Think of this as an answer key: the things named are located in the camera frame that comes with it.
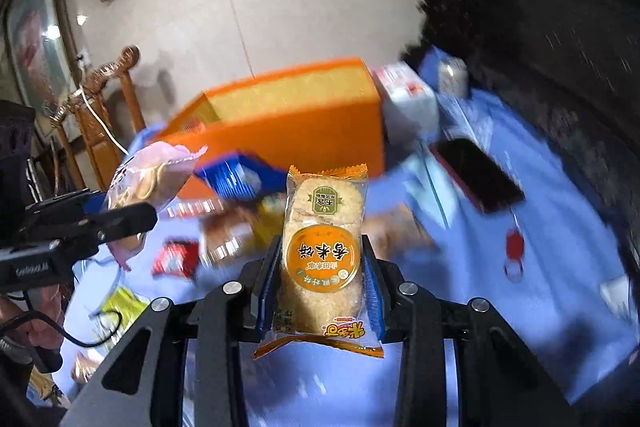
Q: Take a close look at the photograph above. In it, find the person's left hand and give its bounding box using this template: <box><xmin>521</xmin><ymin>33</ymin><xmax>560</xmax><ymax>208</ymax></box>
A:
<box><xmin>0</xmin><ymin>291</ymin><xmax>66</xmax><ymax>353</ymax></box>

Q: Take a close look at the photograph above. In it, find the yellow cake packet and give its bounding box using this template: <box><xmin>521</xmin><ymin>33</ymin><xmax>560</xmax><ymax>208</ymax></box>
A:
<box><xmin>255</xmin><ymin>194</ymin><xmax>288</xmax><ymax>248</ymax></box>

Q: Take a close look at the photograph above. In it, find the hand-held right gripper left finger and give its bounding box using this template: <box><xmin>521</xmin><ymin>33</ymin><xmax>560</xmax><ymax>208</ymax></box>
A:
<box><xmin>60</xmin><ymin>234</ymin><xmax>283</xmax><ymax>427</ymax></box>

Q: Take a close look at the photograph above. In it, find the white drink can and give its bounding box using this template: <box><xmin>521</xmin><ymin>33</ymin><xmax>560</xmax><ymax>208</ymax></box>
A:
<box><xmin>437</xmin><ymin>59</ymin><xmax>469</xmax><ymax>96</ymax></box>

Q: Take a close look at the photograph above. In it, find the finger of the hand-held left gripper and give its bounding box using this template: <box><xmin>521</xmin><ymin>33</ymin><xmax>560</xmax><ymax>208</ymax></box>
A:
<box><xmin>25</xmin><ymin>189</ymin><xmax>108</xmax><ymax>228</ymax></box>
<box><xmin>55</xmin><ymin>203</ymin><xmax>158</xmax><ymax>253</ymax></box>

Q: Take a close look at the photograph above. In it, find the red snack packet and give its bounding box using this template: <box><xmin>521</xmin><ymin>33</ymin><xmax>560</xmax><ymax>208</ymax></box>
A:
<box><xmin>152</xmin><ymin>241</ymin><xmax>201</xmax><ymax>280</ymax></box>

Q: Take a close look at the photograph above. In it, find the black smartphone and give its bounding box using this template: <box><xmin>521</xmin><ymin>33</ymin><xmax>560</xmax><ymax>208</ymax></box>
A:
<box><xmin>431</xmin><ymin>138</ymin><xmax>526</xmax><ymax>214</ymax></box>

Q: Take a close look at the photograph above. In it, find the orange rice cracker packet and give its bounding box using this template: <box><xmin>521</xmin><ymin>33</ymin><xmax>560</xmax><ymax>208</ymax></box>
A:
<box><xmin>365</xmin><ymin>203</ymin><xmax>436</xmax><ymax>254</ymax></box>
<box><xmin>252</xmin><ymin>163</ymin><xmax>386</xmax><ymax>360</ymax></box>

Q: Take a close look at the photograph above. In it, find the blue snack packet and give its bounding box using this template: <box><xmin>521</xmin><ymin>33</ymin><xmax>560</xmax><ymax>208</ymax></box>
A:
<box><xmin>195</xmin><ymin>152</ymin><xmax>288</xmax><ymax>200</ymax></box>

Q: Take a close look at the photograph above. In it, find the floral white tissue pack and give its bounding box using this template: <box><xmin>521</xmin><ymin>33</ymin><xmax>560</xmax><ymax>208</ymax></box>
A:
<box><xmin>372</xmin><ymin>62</ymin><xmax>441</xmax><ymax>148</ymax></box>

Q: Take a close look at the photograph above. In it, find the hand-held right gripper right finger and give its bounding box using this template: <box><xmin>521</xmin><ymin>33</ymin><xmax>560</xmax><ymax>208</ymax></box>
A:
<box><xmin>360</xmin><ymin>234</ymin><xmax>576</xmax><ymax>427</ymax></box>

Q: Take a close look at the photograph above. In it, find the black cable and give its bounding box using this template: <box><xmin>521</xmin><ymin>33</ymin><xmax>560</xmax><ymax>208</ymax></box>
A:
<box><xmin>0</xmin><ymin>309</ymin><xmax>123</xmax><ymax>350</ymax></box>

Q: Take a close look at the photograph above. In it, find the pale pink biscuit packet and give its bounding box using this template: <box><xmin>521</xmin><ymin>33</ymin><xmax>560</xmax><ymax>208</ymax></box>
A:
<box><xmin>107</xmin><ymin>144</ymin><xmax>208</xmax><ymax>269</ymax></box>

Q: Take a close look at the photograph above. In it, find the orange cardboard box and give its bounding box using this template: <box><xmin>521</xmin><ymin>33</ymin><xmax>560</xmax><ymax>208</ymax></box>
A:
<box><xmin>150</xmin><ymin>57</ymin><xmax>386</xmax><ymax>202</ymax></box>

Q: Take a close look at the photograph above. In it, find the white charging cable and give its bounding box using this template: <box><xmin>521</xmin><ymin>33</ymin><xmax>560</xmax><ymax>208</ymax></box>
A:
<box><xmin>82</xmin><ymin>94</ymin><xmax>131</xmax><ymax>155</ymax></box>

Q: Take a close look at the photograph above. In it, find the brown carved wooden chair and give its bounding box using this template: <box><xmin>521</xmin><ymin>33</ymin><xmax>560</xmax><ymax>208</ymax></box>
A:
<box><xmin>52</xmin><ymin>46</ymin><xmax>147</xmax><ymax>192</ymax></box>

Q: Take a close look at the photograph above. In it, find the dark carved wooden bench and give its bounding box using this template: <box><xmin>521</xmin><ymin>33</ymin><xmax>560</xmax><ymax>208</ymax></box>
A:
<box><xmin>400</xmin><ymin>0</ymin><xmax>640</xmax><ymax>408</ymax></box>

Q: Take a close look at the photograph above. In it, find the yellow green snack packet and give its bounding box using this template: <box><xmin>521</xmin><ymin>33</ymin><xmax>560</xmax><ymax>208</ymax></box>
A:
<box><xmin>92</xmin><ymin>287</ymin><xmax>151</xmax><ymax>345</ymax></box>

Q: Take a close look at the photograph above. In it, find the green trimmed cracker packet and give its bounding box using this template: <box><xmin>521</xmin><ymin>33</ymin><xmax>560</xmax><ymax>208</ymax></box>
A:
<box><xmin>70</xmin><ymin>349</ymin><xmax>103</xmax><ymax>385</ymax></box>

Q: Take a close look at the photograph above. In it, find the red flower framed painting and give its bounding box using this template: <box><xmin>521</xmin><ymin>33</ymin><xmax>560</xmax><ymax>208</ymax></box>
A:
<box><xmin>2</xmin><ymin>0</ymin><xmax>76</xmax><ymax>118</ymax></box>

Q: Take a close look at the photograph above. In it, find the red key fob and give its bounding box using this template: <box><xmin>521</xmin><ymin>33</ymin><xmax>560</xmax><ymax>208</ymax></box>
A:
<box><xmin>502</xmin><ymin>227</ymin><xmax>527</xmax><ymax>280</ymax></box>

